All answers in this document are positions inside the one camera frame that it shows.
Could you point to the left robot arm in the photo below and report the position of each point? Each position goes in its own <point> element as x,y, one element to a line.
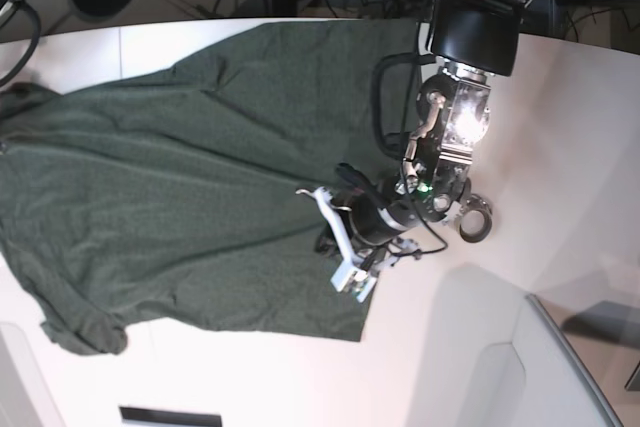
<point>468,41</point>

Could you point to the white table cable slot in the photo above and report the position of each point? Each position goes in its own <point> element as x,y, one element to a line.
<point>135,416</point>

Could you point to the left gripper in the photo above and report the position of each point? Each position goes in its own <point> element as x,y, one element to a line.
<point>365,226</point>

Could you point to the dark green t-shirt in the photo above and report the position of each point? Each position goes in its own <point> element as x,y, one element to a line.
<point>175,194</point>

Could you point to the grey tape roll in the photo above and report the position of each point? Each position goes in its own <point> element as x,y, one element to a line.
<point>475,220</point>

